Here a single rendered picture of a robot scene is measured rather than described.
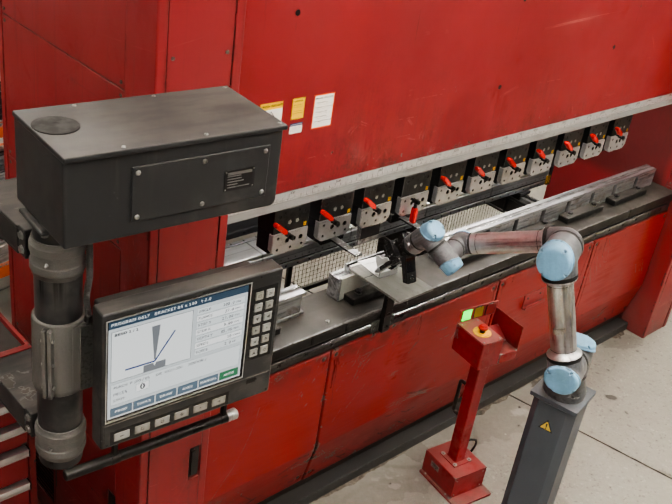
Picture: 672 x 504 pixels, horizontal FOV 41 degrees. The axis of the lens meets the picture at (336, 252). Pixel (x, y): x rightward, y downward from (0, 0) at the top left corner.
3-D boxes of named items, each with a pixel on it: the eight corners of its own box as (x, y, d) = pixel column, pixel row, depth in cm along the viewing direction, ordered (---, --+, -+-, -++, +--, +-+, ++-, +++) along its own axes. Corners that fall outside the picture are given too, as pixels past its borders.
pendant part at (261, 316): (101, 452, 200) (103, 317, 183) (78, 421, 208) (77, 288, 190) (270, 391, 226) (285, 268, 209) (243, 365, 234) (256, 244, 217)
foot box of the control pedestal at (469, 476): (455, 510, 374) (461, 488, 368) (418, 471, 391) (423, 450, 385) (491, 494, 384) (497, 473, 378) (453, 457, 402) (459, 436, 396)
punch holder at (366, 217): (359, 229, 323) (365, 188, 315) (343, 219, 328) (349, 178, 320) (388, 220, 332) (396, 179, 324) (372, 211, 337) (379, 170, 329)
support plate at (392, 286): (398, 304, 318) (399, 301, 318) (348, 270, 334) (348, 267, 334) (433, 290, 330) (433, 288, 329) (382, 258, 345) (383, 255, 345)
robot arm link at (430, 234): (438, 244, 303) (423, 224, 303) (420, 256, 312) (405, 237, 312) (451, 233, 308) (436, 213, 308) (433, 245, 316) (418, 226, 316)
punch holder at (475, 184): (468, 195, 361) (476, 157, 353) (452, 187, 366) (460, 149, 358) (491, 188, 370) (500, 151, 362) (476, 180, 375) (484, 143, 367)
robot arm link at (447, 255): (471, 256, 313) (451, 231, 313) (459, 269, 305) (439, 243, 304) (455, 267, 318) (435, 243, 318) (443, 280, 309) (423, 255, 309)
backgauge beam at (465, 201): (155, 313, 313) (157, 287, 308) (134, 294, 321) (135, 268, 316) (549, 184, 458) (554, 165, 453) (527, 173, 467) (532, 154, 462)
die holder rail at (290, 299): (186, 357, 294) (187, 333, 289) (175, 348, 298) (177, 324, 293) (303, 314, 326) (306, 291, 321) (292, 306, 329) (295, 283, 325)
